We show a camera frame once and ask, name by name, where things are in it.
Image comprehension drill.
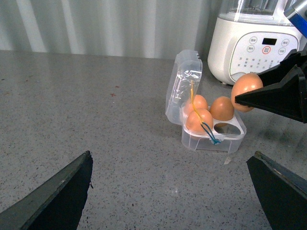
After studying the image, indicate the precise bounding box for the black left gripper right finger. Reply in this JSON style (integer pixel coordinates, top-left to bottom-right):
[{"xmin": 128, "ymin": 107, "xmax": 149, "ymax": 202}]
[{"xmin": 247, "ymin": 151, "xmax": 307, "ymax": 230}]

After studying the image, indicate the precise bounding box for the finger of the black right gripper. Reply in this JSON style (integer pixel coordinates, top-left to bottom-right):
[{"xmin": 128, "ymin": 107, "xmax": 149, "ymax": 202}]
[
  {"xmin": 258, "ymin": 49, "xmax": 307, "ymax": 87},
  {"xmin": 235, "ymin": 65, "xmax": 307, "ymax": 124}
]

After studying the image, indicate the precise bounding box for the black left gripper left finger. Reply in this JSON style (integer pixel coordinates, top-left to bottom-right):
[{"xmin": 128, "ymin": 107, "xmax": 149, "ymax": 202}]
[{"xmin": 0, "ymin": 151, "xmax": 93, "ymax": 230}]

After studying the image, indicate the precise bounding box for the brown egg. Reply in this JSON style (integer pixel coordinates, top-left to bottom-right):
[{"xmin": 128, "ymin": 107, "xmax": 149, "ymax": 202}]
[
  {"xmin": 184, "ymin": 94, "xmax": 209, "ymax": 115},
  {"xmin": 231, "ymin": 73, "xmax": 264, "ymax": 113},
  {"xmin": 209, "ymin": 96, "xmax": 234, "ymax": 121},
  {"xmin": 186, "ymin": 109, "xmax": 213, "ymax": 133}
]

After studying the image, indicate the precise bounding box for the clear plastic egg box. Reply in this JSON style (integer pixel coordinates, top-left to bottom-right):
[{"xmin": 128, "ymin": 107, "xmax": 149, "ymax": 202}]
[{"xmin": 165, "ymin": 50, "xmax": 247, "ymax": 153}]

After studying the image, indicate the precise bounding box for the white soy milk maker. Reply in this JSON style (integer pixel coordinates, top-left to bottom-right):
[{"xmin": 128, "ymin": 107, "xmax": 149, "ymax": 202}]
[{"xmin": 208, "ymin": 0, "xmax": 306, "ymax": 85}]

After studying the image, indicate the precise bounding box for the yellow blue rubber band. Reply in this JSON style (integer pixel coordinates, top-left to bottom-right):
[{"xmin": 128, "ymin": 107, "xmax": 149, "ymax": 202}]
[{"xmin": 190, "ymin": 80, "xmax": 221, "ymax": 145}]

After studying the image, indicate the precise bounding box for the grey pleated curtain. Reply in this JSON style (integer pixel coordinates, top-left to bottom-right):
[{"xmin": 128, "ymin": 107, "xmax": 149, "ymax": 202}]
[{"xmin": 0, "ymin": 0, "xmax": 222, "ymax": 59}]

